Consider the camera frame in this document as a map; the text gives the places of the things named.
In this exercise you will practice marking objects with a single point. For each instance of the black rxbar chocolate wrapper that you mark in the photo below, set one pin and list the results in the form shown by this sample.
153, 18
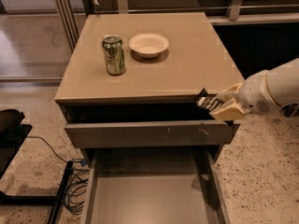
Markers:
207, 101

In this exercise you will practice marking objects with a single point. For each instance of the metal railing frame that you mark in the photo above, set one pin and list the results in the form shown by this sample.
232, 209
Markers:
219, 12

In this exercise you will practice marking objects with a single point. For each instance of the green soda can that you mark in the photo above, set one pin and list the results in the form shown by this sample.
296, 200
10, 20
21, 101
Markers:
113, 54

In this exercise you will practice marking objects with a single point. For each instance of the white paper bowl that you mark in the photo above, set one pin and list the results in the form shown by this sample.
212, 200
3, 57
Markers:
148, 45

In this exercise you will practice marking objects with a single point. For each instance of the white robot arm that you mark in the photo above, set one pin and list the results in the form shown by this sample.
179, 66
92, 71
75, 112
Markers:
283, 84

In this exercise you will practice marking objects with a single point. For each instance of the grey open middle drawer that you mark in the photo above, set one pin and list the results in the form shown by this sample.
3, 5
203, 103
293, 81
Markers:
164, 185

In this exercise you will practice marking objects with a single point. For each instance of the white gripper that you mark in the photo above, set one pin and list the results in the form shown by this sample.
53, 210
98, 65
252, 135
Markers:
254, 94

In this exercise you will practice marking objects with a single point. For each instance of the grey top drawer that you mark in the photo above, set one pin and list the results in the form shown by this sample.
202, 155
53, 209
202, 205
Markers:
151, 134

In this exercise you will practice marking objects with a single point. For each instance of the grey drawer cabinet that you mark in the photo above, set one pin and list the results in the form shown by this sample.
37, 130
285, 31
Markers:
159, 89

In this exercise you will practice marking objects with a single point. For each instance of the black stand base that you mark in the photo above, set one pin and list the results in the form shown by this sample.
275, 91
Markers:
12, 134

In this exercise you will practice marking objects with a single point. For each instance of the small dark floor object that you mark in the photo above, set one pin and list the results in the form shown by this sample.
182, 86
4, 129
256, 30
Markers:
290, 111

